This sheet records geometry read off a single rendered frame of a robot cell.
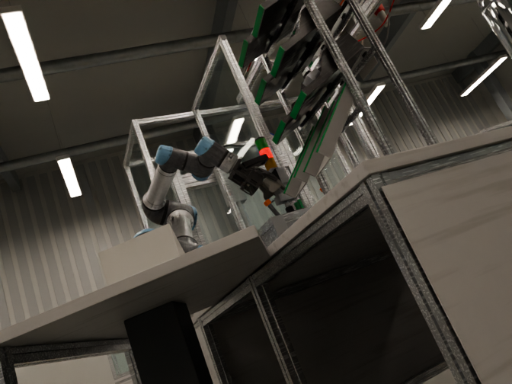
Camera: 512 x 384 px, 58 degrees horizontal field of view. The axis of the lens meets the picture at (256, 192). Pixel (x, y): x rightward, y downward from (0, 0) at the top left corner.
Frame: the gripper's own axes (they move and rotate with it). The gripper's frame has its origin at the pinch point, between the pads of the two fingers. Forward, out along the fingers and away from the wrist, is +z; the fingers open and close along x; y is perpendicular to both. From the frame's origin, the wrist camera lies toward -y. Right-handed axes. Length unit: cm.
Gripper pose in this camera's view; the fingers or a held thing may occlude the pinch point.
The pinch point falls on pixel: (282, 190)
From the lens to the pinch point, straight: 171.7
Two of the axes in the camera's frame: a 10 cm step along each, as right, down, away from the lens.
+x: 3.3, -4.3, -8.4
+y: -4.2, 7.3, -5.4
